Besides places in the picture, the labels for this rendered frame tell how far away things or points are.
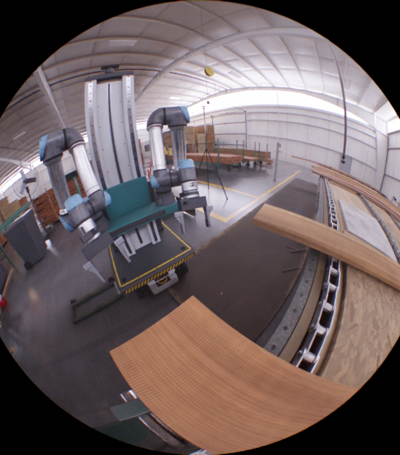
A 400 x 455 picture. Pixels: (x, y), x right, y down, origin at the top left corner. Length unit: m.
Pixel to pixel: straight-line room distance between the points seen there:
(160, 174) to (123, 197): 0.38
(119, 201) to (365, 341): 1.30
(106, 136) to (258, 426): 1.26
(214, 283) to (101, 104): 1.68
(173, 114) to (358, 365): 1.17
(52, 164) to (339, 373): 1.13
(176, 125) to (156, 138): 0.14
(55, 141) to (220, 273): 1.53
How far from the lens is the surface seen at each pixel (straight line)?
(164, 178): 0.70
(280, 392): 0.27
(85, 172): 0.69
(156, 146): 0.75
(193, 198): 0.61
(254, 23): 7.80
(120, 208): 1.01
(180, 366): 0.24
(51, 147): 0.75
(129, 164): 1.05
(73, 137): 0.77
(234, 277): 1.35
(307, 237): 0.48
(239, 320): 1.17
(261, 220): 0.48
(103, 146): 1.04
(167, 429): 0.42
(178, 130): 0.85
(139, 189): 1.00
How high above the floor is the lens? 1.12
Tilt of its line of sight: 35 degrees down
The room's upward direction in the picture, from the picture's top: 4 degrees counter-clockwise
